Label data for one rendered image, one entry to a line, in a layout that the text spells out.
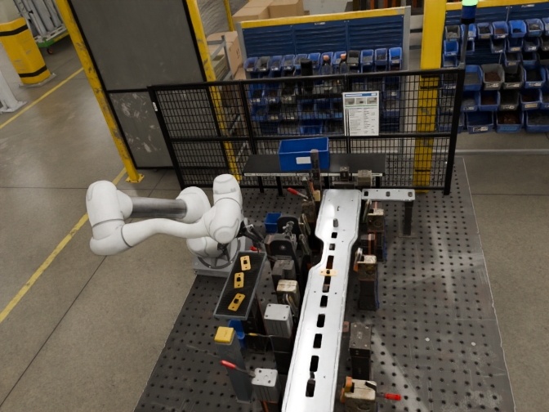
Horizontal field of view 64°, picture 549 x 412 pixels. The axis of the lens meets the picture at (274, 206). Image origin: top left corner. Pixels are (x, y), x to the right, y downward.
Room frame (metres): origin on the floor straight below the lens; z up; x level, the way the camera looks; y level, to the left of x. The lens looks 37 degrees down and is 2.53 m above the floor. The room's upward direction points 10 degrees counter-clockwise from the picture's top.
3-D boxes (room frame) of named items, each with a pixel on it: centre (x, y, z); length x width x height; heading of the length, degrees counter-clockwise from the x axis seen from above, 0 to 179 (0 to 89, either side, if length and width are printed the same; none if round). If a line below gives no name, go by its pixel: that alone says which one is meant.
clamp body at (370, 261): (1.42, -0.38, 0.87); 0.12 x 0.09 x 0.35; 72
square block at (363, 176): (2.07, -0.55, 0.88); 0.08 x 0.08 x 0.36; 72
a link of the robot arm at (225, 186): (1.40, 0.17, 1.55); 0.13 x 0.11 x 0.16; 175
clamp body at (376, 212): (1.74, -0.52, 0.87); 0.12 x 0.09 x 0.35; 72
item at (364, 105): (2.35, -0.61, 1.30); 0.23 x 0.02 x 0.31; 72
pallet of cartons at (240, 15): (6.59, -0.48, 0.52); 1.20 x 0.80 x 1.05; 158
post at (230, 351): (1.06, 0.28, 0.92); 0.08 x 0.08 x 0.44; 72
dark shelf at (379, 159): (2.33, -0.29, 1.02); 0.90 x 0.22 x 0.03; 72
